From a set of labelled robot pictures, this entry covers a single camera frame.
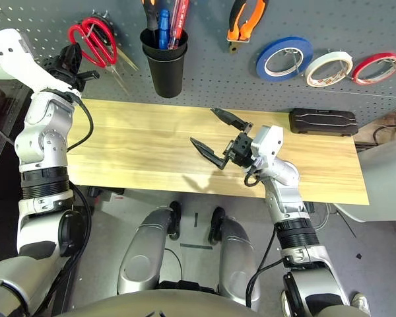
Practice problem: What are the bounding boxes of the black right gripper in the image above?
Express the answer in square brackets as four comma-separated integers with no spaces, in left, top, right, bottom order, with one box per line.
[189,107,262,170]

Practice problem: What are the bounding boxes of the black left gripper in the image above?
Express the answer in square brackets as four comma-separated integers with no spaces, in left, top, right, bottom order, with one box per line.
[41,42,101,92]

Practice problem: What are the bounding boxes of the red-handled scissors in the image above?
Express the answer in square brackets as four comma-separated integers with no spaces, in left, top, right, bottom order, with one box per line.
[68,18,130,97]

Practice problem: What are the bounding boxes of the white tape roll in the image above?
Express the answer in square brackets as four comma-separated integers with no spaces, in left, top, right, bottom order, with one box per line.
[304,50,354,88]

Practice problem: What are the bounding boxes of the orange black pliers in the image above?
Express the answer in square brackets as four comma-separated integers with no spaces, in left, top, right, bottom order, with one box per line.
[226,0,270,55]

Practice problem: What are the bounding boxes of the grey perforated pegboard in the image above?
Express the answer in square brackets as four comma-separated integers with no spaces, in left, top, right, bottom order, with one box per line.
[0,0,396,128]

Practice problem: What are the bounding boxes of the black plastic cup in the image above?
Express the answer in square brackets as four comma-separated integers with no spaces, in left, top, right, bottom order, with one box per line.
[142,46,189,99]
[139,27,189,61]

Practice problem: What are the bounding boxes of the blue tape roll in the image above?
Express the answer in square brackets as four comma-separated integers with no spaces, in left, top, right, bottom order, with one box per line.
[255,36,315,82]

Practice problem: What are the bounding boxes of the black tool case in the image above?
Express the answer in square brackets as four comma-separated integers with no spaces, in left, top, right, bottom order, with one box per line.
[289,108,359,136]

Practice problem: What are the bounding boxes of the long black floor tape strip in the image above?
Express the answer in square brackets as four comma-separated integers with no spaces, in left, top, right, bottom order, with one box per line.
[180,242,214,250]

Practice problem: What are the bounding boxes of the silver robot right leg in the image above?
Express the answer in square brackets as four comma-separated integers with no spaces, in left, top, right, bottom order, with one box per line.
[207,207,262,312]

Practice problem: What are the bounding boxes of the silver robot leg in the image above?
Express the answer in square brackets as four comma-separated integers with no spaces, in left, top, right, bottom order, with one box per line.
[117,201,183,295]
[207,207,262,312]

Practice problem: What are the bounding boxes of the black table foot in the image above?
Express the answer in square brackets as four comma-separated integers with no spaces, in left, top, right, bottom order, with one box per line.
[87,186,127,199]

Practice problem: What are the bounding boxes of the silver robot left leg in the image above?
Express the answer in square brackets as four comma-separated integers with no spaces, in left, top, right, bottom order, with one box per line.
[117,201,183,295]

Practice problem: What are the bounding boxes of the red tape roll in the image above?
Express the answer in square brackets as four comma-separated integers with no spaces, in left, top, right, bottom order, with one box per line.
[350,52,396,87]

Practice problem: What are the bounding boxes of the light grey curved panel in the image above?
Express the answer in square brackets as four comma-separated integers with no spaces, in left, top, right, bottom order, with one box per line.
[333,137,396,223]

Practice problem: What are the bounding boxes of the olive grey robot torso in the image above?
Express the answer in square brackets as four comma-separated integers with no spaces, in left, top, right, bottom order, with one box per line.
[55,287,255,317]

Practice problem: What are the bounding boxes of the grey camouflage sneaker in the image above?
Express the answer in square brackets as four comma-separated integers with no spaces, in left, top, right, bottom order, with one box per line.
[349,293,372,315]

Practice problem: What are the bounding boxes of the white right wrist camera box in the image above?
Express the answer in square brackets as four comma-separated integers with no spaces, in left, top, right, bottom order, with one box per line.
[250,124,284,171]

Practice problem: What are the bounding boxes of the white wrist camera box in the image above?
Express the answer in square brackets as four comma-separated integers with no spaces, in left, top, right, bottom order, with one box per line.
[0,28,83,100]
[250,124,284,171]

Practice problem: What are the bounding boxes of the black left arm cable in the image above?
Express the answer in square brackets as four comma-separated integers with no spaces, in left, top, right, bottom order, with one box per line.
[65,95,95,155]

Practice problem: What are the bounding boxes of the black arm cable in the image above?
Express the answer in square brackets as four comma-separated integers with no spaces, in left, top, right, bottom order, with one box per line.
[65,95,95,155]
[245,227,286,308]

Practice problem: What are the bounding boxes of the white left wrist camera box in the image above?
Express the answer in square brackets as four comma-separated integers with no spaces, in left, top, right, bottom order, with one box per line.
[0,28,83,100]

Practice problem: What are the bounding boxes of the blue-handled screwdriver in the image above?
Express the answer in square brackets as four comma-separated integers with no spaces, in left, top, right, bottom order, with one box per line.
[158,9,171,50]

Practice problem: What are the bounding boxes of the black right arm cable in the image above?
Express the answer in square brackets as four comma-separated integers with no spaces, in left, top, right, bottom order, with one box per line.
[245,227,286,308]

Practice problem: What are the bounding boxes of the white floor cable bundle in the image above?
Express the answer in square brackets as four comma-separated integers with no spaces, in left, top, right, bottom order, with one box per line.
[312,203,331,229]

